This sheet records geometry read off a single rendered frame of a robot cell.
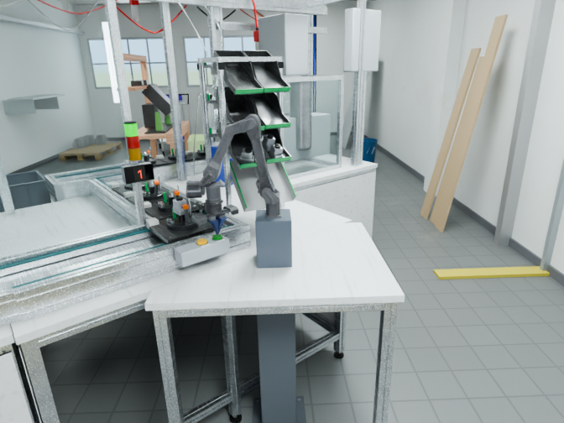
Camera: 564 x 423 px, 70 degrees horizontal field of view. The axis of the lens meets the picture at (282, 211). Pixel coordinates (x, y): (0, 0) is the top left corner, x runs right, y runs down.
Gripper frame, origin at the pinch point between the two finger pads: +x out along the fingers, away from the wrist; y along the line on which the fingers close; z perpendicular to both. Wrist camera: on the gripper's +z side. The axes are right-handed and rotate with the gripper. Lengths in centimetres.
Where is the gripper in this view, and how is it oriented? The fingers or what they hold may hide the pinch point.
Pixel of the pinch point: (216, 226)
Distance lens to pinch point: 164.7
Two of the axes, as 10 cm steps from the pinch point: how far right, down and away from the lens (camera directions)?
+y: -7.8, 2.4, -5.8
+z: -6.3, -2.4, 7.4
